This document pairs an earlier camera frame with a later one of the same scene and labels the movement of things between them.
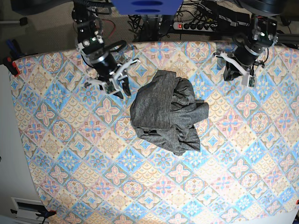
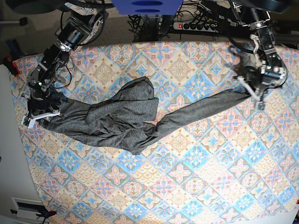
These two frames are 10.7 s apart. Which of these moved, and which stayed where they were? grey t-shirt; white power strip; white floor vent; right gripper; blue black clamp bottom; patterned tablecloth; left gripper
Moved: right gripper; left gripper; grey t-shirt
Stayed: white power strip; white floor vent; blue black clamp bottom; patterned tablecloth
